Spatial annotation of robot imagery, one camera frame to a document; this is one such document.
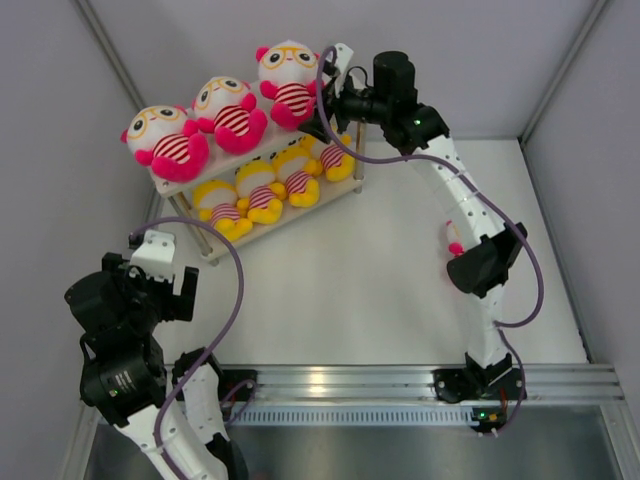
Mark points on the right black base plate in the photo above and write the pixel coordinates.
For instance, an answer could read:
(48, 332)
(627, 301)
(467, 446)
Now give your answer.
(456, 385)

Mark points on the white two-tier shelf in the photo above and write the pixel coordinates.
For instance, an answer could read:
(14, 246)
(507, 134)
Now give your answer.
(222, 166)

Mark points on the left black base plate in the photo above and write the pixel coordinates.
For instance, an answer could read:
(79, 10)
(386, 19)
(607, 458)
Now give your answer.
(237, 384)

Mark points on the aluminium rail frame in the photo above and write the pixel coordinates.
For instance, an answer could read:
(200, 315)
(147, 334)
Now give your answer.
(403, 395)

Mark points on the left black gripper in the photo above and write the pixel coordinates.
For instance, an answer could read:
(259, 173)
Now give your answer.
(177, 307)

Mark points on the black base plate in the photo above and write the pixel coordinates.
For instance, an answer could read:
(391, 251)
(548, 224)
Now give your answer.
(237, 384)
(456, 385)

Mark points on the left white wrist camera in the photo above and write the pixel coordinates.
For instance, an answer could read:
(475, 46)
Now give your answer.
(155, 256)

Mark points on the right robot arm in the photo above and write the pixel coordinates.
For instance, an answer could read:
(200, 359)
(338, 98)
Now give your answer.
(482, 241)

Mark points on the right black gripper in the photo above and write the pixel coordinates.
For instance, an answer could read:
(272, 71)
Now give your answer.
(333, 97)

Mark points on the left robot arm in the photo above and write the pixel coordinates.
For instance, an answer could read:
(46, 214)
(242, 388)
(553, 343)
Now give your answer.
(175, 417)

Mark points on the yellow plush toy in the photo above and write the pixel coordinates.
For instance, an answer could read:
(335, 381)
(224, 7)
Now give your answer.
(329, 159)
(295, 169)
(215, 202)
(260, 194)

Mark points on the black connector with led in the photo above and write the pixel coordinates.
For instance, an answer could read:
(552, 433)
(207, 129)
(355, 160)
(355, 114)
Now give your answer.
(488, 420)

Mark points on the yellow plush toy on shelf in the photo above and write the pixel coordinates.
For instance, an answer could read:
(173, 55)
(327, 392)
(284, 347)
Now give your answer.
(329, 159)

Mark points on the pink plush toy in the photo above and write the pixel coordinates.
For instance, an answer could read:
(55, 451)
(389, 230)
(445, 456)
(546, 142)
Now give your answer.
(454, 242)
(166, 140)
(227, 108)
(287, 74)

